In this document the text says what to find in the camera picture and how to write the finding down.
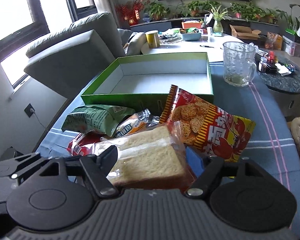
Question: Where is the dark round side table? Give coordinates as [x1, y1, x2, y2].
[257, 55, 300, 118]

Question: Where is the open cardboard box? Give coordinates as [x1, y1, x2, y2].
[230, 25, 261, 40]

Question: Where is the dark tv cabinet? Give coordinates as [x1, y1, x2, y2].
[129, 16, 281, 34]

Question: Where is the orange packaged bread bun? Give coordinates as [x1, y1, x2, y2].
[113, 109, 160, 138]

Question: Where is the potted green plant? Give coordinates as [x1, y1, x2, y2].
[145, 1, 170, 21]

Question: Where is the gold tin can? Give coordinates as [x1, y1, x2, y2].
[145, 30, 160, 48]

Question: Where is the red snack packet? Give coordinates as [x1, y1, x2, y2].
[66, 131, 109, 156]

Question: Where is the red yellow lobster snack bag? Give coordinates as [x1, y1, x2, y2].
[159, 85, 256, 162]

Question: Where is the round white coffee table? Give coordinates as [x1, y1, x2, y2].
[141, 34, 242, 62]

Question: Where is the grey sofa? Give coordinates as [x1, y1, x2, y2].
[24, 11, 125, 99]

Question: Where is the blue tray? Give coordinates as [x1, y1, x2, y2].
[181, 32, 201, 41]

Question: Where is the spider plant in vase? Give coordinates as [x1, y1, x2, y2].
[209, 3, 228, 35]

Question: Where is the packaged white bread sandwich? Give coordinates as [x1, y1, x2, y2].
[91, 121, 194, 191]

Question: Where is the blue striped tablecloth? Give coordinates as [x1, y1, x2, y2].
[37, 59, 300, 237]

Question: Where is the wall socket with plug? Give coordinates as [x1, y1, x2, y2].
[24, 103, 36, 118]

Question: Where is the green cardboard box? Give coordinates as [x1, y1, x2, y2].
[81, 53, 214, 115]

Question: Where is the clear glass mug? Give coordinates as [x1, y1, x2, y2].
[223, 41, 258, 87]

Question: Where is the red festive decoration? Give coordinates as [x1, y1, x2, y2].
[116, 0, 144, 26]

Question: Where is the green snack bag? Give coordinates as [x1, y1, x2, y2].
[61, 105, 135, 137]

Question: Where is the clear plastic storage bin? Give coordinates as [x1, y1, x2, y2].
[282, 36, 300, 58]

